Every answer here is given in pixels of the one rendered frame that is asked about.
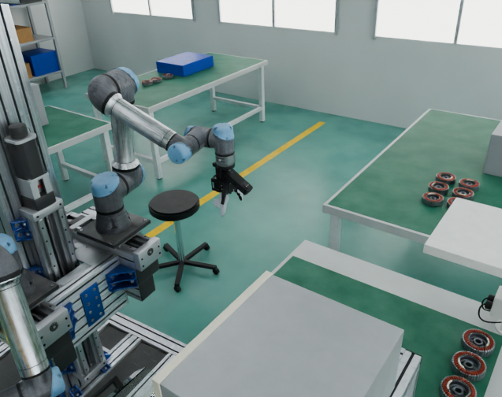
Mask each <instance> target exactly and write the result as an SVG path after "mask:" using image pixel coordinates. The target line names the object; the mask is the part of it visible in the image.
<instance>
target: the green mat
mask: <svg viewBox="0 0 502 397"><path fill-rule="evenodd" d="M274 276H277V277H280V278H281V279H283V280H286V281H289V282H291V283H293V284H296V285H298V286H300V287H302V288H306V289H307V290H310V291H313V292H315V293H317V294H320V295H323V296H325V297H326V298H329V299H332V300H334V301H336V302H339V303H341V304H344V305H345V306H349V307H351V308H353V309H355V310H358V311H360V312H363V313H365V314H368V315H370V316H372V317H375V318H377V319H379V320H382V321H384V322H387V323H389V324H391V325H394V326H396V327H398V328H401V329H403V330H404V332H403V341H402V346H401V347H402V348H404V349H407V350H409V351H412V352H414V353H416V354H419V355H421V356H422V360H421V365H420V368H419V372H418V379H417V384H416V388H415V395H414V397H441V394H440V386H441V381H442V380H443V379H444V378H445V377H447V376H451V375H456V374H455V372H453V371H452V367H451V361H452V356H453V355H454V354H455V353H456V352H460V351H466V350H465V349H464V348H463V345H462V344H461V339H462V335H463V333H464V332H465V331H466V330H468V329H473V328H475V329H477V330H482V331H483V332H485V333H488V334H490V336H491V337H493V339H494V340H495V344H496V345H495V348H494V351H493V353H492V354H491V355H490V356H488V357H486V356H485V357H481V356H480V357H481V358H482V360H484V361H485V364H486V367H487V368H486V372H485V376H484V378H483V379H482V380H480V381H475V382H473V381H470V382H471V383H472V384H473V385H474V387H475V389H476V391H477V397H484V396H485V392H486V389H487V387H488V385H489V381H490V378H491V376H492V373H493V370H494V367H495V364H496V360H497V358H498V355H499V353H500V349H501V347H502V336H501V335H498V334H496V333H494V332H490V331H488V330H486V329H483V328H480V327H478V326H476V325H472V324H470V323H467V322H465V321H461V320H460V319H457V318H455V317H451V316H449V315H447V314H443V313H441V312H439V311H436V310H433V309H430V308H429V307H426V306H423V305H420V304H418V303H416V302H412V301H410V300H408V299H405V298H402V297H399V296H398V295H394V294H392V293H389V292H387V291H383V290H381V289H379V288H376V287H373V286H371V285H369V284H365V283H363V282H361V281H358V280H355V279H352V278H351V277H348V276H345V275H342V274H340V273H336V272H334V271H332V270H330V269H326V268H324V267H321V266H320V265H315V264H314V263H311V262H308V261H305V260H303V259H301V258H297V257H295V256H292V257H291V258H290V259H289V260H288V261H287V262H286V263H285V264H283V265H282V267H280V268H279V269H278V270H277V271H276V272H275V273H274ZM456 376H457V375H456Z"/></svg>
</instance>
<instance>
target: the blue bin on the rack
mask: <svg viewBox="0 0 502 397"><path fill-rule="evenodd" d="M21 53H22V55H23V59H24V62H26V63H29V65H30V69H31V71H32V76H35V77H37V76H41V75H45V74H47V73H51V72H56V71H59V70H60V68H59V64H58V58H57V55H56V51H55V50H48V49H43V48H36V49H33V50H26V51H23V52H21Z"/></svg>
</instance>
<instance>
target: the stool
mask: <svg viewBox="0 0 502 397"><path fill-rule="evenodd" d="M148 207H149V212H150V214H151V216H152V217H155V218H156V219H159V220H161V221H173V223H174V229H175V235H176V241H177V251H178V253H177V252H176V251H175V250H174V249H173V248H172V247H171V246H170V245H169V244H168V243H165V244H164V247H163V249H164V250H165V251H168V252H169V253H171V255H172V256H174V258H175V259H176V261H171V262H165V263H161V264H159V268H160V269H163V268H167V267H170V266H175V265H179V266H178V270H177V276H176V280H175V284H174V286H175V287H174V290H175V291H176V292H180V291H181V288H180V281H181V277H182V273H183V269H184V265H191V266H195V267H200V268H204V269H212V270H213V273H214V274H215V275H218V274H219V273H220V271H219V269H218V268H217V266H216V265H212V264H207V263H203V262H195V261H191V260H189V259H190V258H192V257H193V256H195V255H196V254H198V253H199V252H200V251H201V250H203V249H204V250H209V249H210V246H209V245H208V243H206V242H204V243H202V244H201V245H200V246H198V247H197V248H195V249H194V250H193V251H192V252H190V253H189V254H187V255H186V256H184V246H183V240H182V234H181V227H180V220H183V219H186V218H188V217H190V216H192V215H193V214H195V213H196V212H197V211H198V210H199V207H200V203H199V197H198V195H196V194H195V193H193V192H191V191H186V190H170V191H164V192H162V193H160V194H158V195H156V196H155V197H153V198H152V200H150V202H149V205H148Z"/></svg>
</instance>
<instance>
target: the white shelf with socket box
mask: <svg viewBox="0 0 502 397"><path fill-rule="evenodd" d="M423 253H426V254H430V255H433V256H435V257H438V258H442V259H444V260H447V261H450V262H454V263H457V264H460V265H464V266H466V267H469V268H472V269H476V270H478V271H481V272H484V273H488V274H491V275H494V276H498V277H500V278H502V209H500V208H496V207H493V206H488V205H485V204H481V203H478V202H472V201H469V200H466V199H462V198H456V199H455V200H454V202H453V203H452V204H451V206H450V207H449V209H448V211H447V212H446V214H445V215H444V216H443V217H442V219H441V221H440V222H439V224H438V225H437V227H436V228H435V229H434V231H433V233H432V234H431V235H430V237H429V238H428V239H427V241H426V243H425V244H424V248H423ZM486 299H487V300H486ZM485 300H486V302H485V303H483V302H484V301H485ZM484 305H485V308H484V307H483V306H484ZM481 308H482V309H483V310H486V311H489V312H490V316H491V317H495V318H497V319H500V320H498V321H485V320H483V319H482V318H481V317H480V309H481ZM478 316H479V318H480V319H481V320H482V321H484V322H486V323H494V324H495V329H496V330H497V332H498V333H499V334H501V335H502V286H499V288H498V290H497V293H496V296H495V295H489V296H488V297H487V298H484V299H483V300H482V304H481V305H480V307H479V309H478Z"/></svg>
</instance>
